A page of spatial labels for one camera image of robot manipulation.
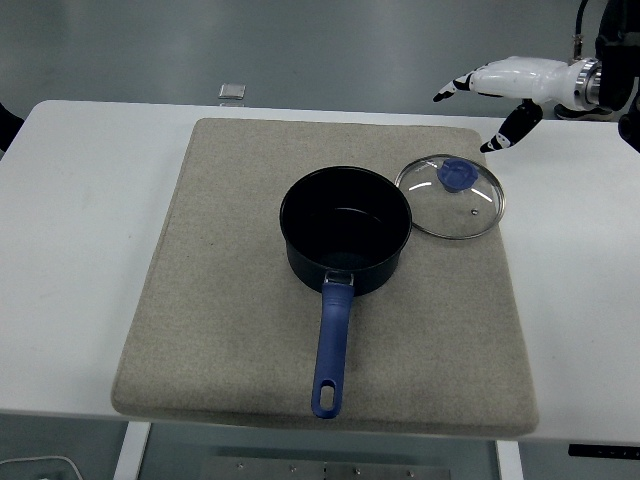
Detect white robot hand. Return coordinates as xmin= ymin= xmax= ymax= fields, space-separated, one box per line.
xmin=432 ymin=56 xmax=581 ymax=154

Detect glass lid with blue knob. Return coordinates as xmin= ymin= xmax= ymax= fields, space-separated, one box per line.
xmin=394 ymin=153 xmax=507 ymax=240

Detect beige fabric mat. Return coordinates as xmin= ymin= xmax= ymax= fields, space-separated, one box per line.
xmin=109 ymin=117 xmax=541 ymax=440

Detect black table control panel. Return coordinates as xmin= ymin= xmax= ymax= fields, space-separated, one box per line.
xmin=568 ymin=443 xmax=640 ymax=459

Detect white table leg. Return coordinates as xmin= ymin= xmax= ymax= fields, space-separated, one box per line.
xmin=112 ymin=422 xmax=152 ymax=480
xmin=494 ymin=439 xmax=524 ymax=480

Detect black pot with blue handle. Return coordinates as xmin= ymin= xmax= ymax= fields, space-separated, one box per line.
xmin=278 ymin=165 xmax=414 ymax=420

